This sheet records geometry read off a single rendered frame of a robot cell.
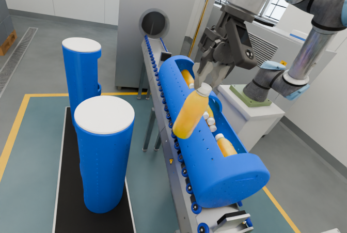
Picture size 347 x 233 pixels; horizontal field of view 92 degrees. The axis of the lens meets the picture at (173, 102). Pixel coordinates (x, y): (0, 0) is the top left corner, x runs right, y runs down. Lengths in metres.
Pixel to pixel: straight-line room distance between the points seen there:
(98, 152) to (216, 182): 0.57
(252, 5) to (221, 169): 0.46
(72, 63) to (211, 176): 1.32
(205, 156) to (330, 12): 0.66
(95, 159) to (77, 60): 0.85
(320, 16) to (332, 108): 2.69
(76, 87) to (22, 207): 0.99
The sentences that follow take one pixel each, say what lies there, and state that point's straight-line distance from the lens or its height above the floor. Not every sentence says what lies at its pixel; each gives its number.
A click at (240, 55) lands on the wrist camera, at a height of 1.56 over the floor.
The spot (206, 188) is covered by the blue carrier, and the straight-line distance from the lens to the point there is 0.62.
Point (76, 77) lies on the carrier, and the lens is 1.62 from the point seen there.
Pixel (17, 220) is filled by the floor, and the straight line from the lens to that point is 1.86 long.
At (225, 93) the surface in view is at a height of 1.13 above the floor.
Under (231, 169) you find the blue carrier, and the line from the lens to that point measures 0.60.
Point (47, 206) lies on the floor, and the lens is 1.84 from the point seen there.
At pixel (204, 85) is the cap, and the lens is 0.48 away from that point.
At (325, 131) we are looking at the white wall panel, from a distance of 3.56.
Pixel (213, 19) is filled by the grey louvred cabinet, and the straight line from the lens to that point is 3.35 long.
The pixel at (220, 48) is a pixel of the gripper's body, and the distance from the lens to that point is 0.43.
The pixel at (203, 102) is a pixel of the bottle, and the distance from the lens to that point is 0.48.
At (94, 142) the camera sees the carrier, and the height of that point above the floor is 0.97.
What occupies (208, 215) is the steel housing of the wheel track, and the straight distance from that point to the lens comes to 0.84.
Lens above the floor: 1.64
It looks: 35 degrees down
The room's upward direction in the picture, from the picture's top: 18 degrees clockwise
